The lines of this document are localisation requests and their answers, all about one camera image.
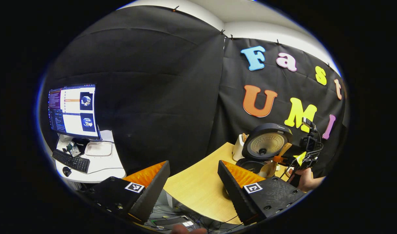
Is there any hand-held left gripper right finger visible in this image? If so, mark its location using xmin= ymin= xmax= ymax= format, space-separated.
xmin=217 ymin=160 xmax=306 ymax=226

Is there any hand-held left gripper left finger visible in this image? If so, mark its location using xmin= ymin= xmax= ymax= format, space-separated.
xmin=76 ymin=161 xmax=171 ymax=225

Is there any dark grey rice cooker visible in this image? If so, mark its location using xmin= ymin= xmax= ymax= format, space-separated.
xmin=235 ymin=123 xmax=293 ymax=177

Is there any black backdrop cloth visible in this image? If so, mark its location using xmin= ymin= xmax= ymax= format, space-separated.
xmin=39 ymin=5 xmax=349 ymax=179

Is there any white shallow tray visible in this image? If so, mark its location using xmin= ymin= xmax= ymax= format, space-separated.
xmin=85 ymin=141 xmax=113 ymax=157

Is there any white side desk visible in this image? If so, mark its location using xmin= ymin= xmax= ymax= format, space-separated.
xmin=54 ymin=130 xmax=127 ymax=183

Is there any white toaster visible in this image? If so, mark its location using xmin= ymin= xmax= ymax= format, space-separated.
xmin=232 ymin=133 xmax=248 ymax=162

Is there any computer monitor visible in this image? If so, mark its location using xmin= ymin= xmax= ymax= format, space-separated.
xmin=48 ymin=84 xmax=101 ymax=140

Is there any black keyboard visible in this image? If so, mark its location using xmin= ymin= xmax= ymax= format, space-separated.
xmin=52 ymin=149 xmax=90 ymax=174

